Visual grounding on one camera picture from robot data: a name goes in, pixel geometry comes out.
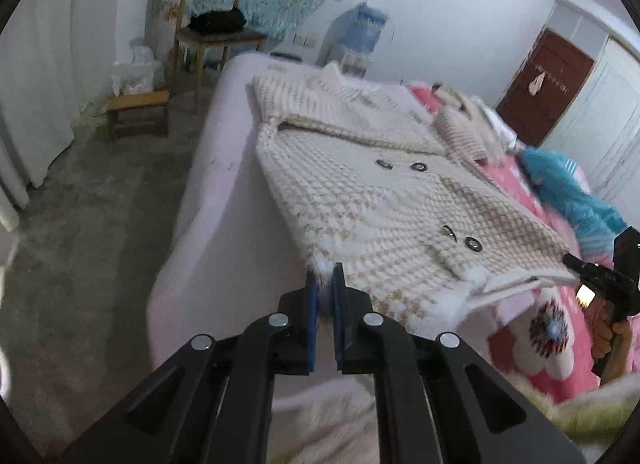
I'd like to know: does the beige white houndstooth coat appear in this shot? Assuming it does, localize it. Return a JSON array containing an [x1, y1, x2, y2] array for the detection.
[[253, 67, 575, 336]]

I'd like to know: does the green sleeve forearm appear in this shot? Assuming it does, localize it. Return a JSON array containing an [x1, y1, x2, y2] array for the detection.
[[521, 373, 639, 463]]

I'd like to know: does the pile of beige clothes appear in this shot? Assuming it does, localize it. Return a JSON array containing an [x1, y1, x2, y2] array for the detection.
[[433, 84, 521, 165]]

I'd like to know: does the right hand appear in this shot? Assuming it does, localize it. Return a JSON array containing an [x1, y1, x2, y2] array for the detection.
[[591, 307, 634, 384]]

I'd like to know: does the blue fluffy garment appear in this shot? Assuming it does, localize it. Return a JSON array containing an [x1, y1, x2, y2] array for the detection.
[[516, 146, 627, 259]]

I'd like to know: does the pink floral blanket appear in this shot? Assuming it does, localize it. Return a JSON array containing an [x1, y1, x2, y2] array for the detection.
[[406, 82, 618, 404]]

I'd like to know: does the white wardrobe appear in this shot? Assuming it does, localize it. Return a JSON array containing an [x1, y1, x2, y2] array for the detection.
[[542, 0, 639, 225]]

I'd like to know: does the lilac bed sheet mattress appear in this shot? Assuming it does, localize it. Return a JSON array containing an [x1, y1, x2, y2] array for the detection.
[[146, 53, 378, 463]]

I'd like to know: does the dark red door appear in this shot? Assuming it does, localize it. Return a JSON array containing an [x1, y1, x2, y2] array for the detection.
[[497, 30, 594, 146]]

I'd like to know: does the small wooden stool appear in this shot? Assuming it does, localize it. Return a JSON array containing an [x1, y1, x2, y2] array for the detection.
[[105, 90, 170, 142]]

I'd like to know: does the water dispenser with blue bottle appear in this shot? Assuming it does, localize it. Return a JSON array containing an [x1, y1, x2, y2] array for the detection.
[[321, 2, 388, 79]]

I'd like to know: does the white plastic bag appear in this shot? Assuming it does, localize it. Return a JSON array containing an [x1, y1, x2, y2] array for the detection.
[[111, 38, 165, 96]]

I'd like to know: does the wooden armchair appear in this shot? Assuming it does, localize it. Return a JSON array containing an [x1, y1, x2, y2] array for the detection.
[[172, 0, 267, 112]]

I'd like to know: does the white curtain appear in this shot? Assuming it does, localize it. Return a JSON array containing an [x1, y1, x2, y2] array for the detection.
[[1, 0, 79, 232]]

